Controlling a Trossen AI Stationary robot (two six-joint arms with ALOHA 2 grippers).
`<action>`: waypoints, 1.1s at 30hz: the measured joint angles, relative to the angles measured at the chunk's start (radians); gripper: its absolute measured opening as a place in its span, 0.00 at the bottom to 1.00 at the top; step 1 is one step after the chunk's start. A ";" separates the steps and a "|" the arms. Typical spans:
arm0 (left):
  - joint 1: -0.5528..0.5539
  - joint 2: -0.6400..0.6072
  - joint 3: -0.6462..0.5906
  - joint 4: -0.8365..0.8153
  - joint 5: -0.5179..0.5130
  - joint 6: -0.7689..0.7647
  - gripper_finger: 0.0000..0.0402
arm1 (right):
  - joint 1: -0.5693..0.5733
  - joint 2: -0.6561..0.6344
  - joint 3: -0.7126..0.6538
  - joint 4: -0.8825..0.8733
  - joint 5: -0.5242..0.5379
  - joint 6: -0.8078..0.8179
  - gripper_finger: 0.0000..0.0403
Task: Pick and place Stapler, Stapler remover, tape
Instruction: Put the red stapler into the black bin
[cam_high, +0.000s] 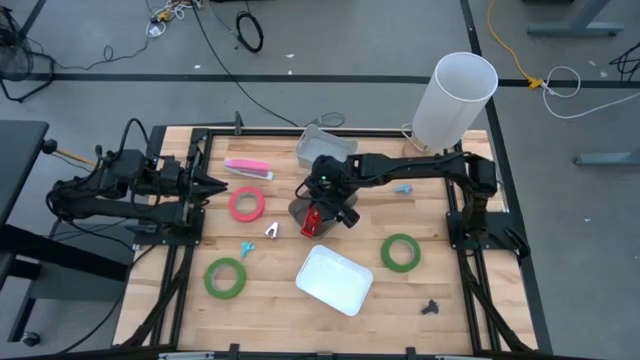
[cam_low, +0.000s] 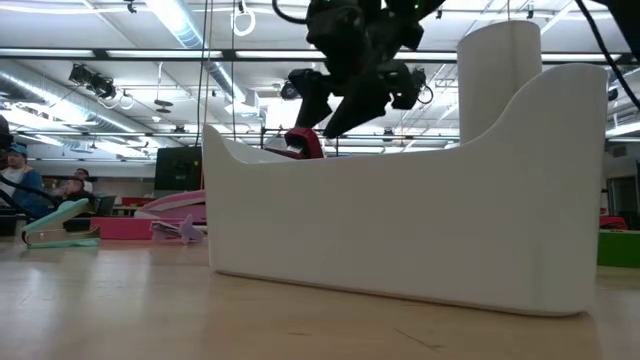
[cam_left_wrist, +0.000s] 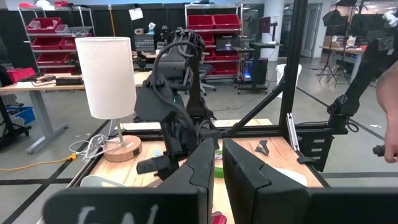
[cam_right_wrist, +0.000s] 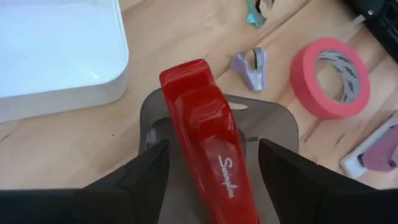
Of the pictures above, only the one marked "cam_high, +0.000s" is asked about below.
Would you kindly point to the grey desk leg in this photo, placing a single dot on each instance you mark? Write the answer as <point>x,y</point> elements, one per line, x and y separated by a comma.
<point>605,159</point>
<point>575,27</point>

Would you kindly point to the white plastic bin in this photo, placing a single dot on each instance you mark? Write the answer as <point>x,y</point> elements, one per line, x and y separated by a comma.
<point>334,280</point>

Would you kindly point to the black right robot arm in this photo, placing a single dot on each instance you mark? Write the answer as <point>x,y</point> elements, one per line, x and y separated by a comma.
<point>410,165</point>

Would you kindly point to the pink stapler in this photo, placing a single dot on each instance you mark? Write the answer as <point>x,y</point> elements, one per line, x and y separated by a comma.
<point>247,166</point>

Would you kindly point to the teal staple remover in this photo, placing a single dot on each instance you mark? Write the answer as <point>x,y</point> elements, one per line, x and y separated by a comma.
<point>246,248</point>

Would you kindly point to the wooden stick black knob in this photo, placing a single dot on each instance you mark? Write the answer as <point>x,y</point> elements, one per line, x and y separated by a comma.
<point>48,146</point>

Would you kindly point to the black floor fan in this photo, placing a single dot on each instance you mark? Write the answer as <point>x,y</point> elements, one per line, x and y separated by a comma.
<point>15,60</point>

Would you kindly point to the grey plastic bin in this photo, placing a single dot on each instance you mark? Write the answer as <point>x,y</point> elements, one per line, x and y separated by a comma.
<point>325,147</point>

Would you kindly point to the black side desk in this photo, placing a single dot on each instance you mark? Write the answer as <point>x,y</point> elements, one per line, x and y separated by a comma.
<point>20,165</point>

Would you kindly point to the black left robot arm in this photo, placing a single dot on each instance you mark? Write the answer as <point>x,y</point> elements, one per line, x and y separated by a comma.
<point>125,210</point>

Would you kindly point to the red tape roll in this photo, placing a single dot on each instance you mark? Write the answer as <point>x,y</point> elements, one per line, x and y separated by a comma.
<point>233,205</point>

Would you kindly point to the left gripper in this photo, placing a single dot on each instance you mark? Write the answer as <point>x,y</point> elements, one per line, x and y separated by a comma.
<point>175,182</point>

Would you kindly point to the black aluminium rig frame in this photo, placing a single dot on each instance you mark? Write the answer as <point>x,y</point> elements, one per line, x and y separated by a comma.
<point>260,133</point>

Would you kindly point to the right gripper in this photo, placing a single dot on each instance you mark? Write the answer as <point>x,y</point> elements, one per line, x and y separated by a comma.
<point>335,202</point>

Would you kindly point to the green tape roll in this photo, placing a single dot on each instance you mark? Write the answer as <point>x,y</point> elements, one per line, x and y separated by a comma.
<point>387,253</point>
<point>210,278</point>

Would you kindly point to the red stapler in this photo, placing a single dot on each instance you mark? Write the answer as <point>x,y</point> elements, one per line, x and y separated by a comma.
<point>307,230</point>

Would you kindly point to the light blue staple remover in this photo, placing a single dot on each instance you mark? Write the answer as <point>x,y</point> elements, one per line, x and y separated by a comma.
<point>404,189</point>

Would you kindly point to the white shade table lamp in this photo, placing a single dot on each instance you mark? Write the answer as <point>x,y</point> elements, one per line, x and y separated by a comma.
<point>450,115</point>

